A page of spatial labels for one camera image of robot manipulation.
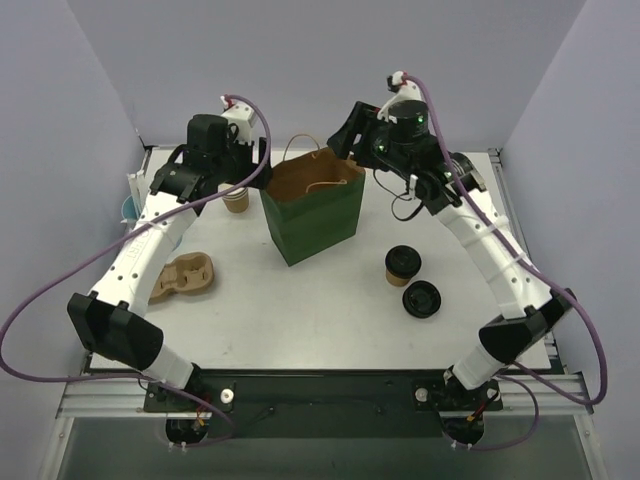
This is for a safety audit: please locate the green paper bag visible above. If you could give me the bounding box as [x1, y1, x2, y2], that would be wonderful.
[260, 146, 366, 266]

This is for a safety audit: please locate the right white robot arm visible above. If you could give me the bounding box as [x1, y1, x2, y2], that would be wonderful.
[327, 100, 571, 408]

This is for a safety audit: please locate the brown pulp cup carrier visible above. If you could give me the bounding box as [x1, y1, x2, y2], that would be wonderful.
[149, 252, 215, 304]

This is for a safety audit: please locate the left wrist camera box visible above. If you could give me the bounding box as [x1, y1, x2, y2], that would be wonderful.
[220, 95, 257, 145]

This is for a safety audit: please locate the stack of black lids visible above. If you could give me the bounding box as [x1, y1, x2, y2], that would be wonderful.
[402, 280, 442, 319]

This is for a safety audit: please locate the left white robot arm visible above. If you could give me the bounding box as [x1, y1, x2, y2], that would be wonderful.
[67, 103, 260, 411]

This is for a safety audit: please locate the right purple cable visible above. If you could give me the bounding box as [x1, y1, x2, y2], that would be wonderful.
[404, 72, 609, 451]

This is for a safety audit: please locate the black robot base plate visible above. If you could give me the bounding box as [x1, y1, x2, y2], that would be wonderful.
[143, 369, 503, 442]

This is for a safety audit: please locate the brown paper coffee cup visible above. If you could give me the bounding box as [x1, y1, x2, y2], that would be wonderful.
[385, 245, 422, 287]

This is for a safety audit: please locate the stack of brown paper cups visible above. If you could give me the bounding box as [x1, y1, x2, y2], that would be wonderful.
[222, 187, 250, 214]

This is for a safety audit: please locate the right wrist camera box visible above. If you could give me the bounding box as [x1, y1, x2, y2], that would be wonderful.
[377, 71, 424, 122]

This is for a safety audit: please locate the light blue straw holder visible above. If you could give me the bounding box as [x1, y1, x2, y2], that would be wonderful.
[121, 195, 138, 224]

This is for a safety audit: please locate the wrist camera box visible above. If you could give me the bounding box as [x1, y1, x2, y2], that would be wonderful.
[377, 71, 424, 122]
[220, 95, 257, 145]

